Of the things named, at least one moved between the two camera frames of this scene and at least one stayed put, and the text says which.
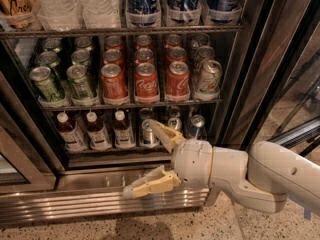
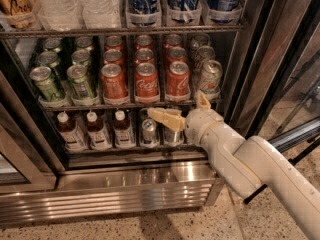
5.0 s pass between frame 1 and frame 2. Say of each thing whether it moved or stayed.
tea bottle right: stayed
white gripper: moved
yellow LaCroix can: stayed
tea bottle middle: stayed
